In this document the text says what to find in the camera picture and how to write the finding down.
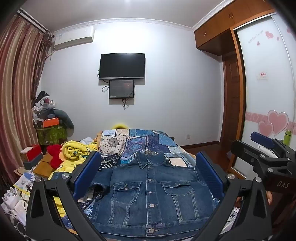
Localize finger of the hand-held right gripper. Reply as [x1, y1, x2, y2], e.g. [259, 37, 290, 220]
[250, 131, 284, 149]
[231, 140, 270, 171]

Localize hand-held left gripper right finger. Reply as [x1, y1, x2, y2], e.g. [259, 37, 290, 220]
[188, 151, 274, 241]

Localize red striped curtain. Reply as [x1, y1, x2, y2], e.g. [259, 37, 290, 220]
[0, 14, 55, 186]

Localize blue patchwork quilt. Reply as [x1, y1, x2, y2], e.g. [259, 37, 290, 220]
[59, 128, 234, 241]

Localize small black monitor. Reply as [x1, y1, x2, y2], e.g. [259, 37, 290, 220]
[109, 80, 135, 99]

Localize white air conditioner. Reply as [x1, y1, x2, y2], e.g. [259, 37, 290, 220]
[53, 26, 96, 50]

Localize dark grey cushion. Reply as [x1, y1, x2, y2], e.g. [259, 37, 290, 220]
[54, 108, 75, 131]

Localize blue denim jacket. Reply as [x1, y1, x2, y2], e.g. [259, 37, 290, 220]
[89, 151, 220, 237]

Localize red plush toy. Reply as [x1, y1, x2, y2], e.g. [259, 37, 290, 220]
[47, 144, 64, 169]

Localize yellow printed blanket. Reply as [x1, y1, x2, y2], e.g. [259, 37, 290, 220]
[47, 140, 100, 219]

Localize pile of papers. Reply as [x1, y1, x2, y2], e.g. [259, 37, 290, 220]
[1, 171, 37, 232]

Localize brown cardboard box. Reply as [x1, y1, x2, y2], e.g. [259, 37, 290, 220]
[33, 153, 54, 178]

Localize red box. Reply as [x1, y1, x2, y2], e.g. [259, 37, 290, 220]
[19, 144, 44, 163]

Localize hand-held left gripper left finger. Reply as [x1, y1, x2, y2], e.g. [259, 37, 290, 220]
[25, 151, 109, 241]

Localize orange box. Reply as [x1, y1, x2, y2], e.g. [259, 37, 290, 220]
[43, 117, 59, 128]

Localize black wall television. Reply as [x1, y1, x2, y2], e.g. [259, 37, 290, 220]
[99, 53, 146, 80]

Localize pile of clothes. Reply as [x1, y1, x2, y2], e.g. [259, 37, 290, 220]
[31, 90, 58, 127]

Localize wooden wardrobe cabinets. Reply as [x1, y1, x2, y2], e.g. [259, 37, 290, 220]
[194, 0, 274, 56]

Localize dark curtain rail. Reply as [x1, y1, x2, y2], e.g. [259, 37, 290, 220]
[17, 8, 55, 37]

